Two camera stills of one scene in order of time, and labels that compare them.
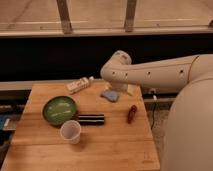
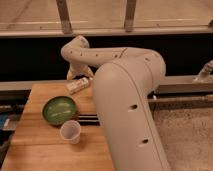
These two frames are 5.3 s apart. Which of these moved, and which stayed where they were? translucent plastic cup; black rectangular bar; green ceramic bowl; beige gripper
Moved: beige gripper
Stayed: green ceramic bowl; black rectangular bar; translucent plastic cup
